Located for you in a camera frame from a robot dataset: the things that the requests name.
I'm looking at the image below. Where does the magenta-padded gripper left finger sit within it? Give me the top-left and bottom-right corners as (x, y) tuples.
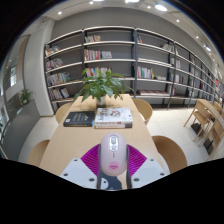
(59, 143), (103, 190)

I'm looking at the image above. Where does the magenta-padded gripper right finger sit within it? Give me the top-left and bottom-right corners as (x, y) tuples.
(125, 143), (168, 190)

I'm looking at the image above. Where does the pink computer mouse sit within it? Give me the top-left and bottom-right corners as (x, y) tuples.
(99, 132), (128, 177)

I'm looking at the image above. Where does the curved wooden chair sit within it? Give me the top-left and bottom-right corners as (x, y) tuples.
(132, 97), (154, 126)
(27, 139), (51, 168)
(54, 102), (74, 125)
(151, 135), (189, 174)

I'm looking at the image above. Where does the black book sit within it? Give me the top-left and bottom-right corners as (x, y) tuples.
(63, 110), (96, 128)

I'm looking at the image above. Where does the white book with red spine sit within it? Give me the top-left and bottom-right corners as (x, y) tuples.
(93, 121), (133, 130)

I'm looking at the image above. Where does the white illustrated book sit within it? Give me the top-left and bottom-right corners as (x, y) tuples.
(94, 107), (134, 125)

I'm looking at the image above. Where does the group of wooden slatted chairs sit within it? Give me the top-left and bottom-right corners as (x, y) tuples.
(183, 98), (224, 156)

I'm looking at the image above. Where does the green potted plant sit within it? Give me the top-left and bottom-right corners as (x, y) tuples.
(73, 68), (136, 108)

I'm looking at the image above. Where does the small green floor plant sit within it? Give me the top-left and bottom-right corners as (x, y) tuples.
(18, 88), (34, 107)

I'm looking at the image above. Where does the grey bookshelf unit with books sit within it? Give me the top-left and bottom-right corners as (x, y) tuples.
(43, 25), (224, 114)

